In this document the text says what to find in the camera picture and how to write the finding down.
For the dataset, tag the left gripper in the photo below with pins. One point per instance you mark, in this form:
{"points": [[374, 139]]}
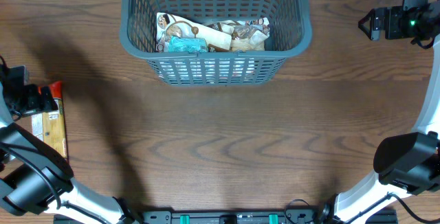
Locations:
{"points": [[34, 101]]}

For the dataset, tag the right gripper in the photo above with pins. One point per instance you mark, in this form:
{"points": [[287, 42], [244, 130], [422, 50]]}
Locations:
{"points": [[394, 15]]}

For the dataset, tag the grey plastic basket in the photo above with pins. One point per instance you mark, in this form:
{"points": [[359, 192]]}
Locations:
{"points": [[290, 30]]}

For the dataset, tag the beige snack bag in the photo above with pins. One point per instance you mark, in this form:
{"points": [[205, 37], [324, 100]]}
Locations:
{"points": [[252, 31], [240, 45], [169, 25]]}

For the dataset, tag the small teal snack packet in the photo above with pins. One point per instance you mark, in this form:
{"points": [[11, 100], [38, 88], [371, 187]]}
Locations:
{"points": [[190, 45]]}

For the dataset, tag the white patterned carton box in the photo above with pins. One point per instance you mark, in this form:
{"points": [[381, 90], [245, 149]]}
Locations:
{"points": [[209, 72]]}

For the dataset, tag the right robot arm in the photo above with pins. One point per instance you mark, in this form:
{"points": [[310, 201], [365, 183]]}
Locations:
{"points": [[404, 165]]}

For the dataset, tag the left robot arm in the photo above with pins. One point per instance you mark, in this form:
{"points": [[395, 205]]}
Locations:
{"points": [[45, 183]]}

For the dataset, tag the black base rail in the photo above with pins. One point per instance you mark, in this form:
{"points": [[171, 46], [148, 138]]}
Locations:
{"points": [[268, 217]]}

